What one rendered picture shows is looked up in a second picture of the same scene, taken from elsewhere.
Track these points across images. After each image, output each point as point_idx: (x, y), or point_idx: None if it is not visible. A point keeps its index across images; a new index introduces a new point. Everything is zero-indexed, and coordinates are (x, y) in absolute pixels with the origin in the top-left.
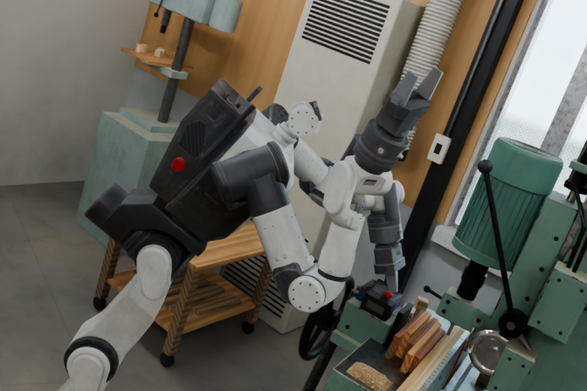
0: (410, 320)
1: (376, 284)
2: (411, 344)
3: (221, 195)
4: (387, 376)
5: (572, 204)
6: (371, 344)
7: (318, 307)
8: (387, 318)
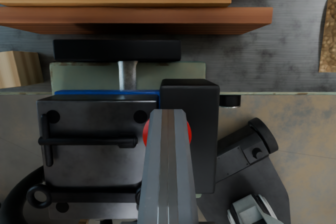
0: (119, 21)
1: (83, 195)
2: None
3: None
4: None
5: None
6: (221, 78)
7: None
8: (205, 79)
